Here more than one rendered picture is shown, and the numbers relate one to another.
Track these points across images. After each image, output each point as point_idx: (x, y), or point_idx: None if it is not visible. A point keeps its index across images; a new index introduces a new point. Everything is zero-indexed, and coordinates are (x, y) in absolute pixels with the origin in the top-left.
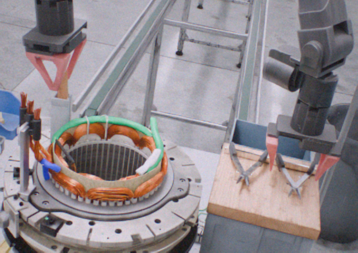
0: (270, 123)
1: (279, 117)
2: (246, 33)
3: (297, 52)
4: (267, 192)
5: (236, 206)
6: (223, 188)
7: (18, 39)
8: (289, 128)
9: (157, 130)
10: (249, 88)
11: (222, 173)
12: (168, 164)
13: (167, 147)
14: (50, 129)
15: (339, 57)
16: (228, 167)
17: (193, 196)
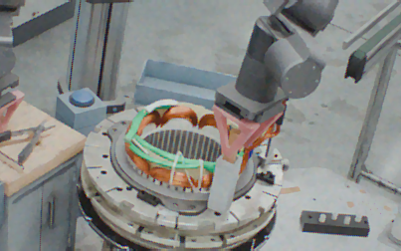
0: None
1: None
2: None
3: None
4: (22, 127)
5: (65, 125)
6: (61, 142)
7: None
8: (5, 76)
9: (130, 127)
10: None
11: (47, 154)
12: (118, 143)
13: (100, 168)
14: (234, 190)
15: None
16: (34, 158)
17: (112, 120)
